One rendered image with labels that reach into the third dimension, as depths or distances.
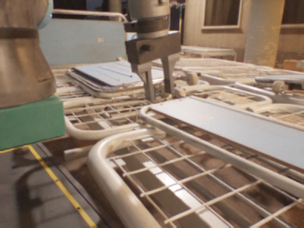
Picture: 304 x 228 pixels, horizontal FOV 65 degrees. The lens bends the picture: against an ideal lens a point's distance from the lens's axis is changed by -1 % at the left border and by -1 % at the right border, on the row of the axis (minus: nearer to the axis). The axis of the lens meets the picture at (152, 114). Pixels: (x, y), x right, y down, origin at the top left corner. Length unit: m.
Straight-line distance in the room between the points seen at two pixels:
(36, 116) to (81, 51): 1.71
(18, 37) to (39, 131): 0.13
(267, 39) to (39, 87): 5.03
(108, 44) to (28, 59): 1.77
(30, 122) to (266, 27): 5.05
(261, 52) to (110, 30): 3.66
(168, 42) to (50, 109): 0.33
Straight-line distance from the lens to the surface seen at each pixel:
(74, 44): 2.05
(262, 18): 5.27
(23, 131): 0.38
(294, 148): 0.61
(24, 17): 0.40
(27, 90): 0.37
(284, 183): 0.48
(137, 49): 0.54
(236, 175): 1.51
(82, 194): 0.75
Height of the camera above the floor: 0.75
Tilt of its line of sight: 18 degrees down
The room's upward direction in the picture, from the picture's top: 1 degrees clockwise
